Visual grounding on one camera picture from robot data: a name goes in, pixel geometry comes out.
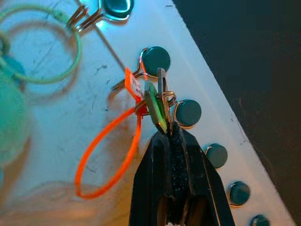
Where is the blue magnetic wall hook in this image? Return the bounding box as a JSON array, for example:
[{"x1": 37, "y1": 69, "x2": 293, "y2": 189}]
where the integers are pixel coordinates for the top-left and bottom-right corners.
[
  {"x1": 173, "y1": 98, "x2": 202, "y2": 129},
  {"x1": 227, "y1": 180, "x2": 251, "y2": 207},
  {"x1": 68, "y1": 0, "x2": 135, "y2": 32},
  {"x1": 203, "y1": 143, "x2": 229, "y2": 170},
  {"x1": 249, "y1": 214, "x2": 271, "y2": 226},
  {"x1": 111, "y1": 46, "x2": 172, "y2": 91}
]

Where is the key bunch with orange loop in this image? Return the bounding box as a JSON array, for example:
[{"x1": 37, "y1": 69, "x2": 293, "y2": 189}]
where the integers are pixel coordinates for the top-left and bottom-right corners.
[{"x1": 74, "y1": 67, "x2": 177, "y2": 200}]

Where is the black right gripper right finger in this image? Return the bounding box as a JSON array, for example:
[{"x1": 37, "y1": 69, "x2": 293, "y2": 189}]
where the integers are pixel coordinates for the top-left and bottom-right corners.
[{"x1": 169, "y1": 121, "x2": 236, "y2": 226}]

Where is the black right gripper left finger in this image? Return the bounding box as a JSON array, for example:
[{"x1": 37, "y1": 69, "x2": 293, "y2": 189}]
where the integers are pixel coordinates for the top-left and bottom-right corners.
[{"x1": 128, "y1": 130, "x2": 174, "y2": 226}]

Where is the white magnetic board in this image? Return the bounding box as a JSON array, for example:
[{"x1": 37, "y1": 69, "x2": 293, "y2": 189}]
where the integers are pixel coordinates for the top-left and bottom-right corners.
[{"x1": 0, "y1": 0, "x2": 297, "y2": 226}]

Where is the light blue plush keychain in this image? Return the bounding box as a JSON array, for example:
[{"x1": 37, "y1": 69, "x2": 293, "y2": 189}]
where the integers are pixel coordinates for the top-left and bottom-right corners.
[{"x1": 0, "y1": 4, "x2": 83, "y2": 165}]

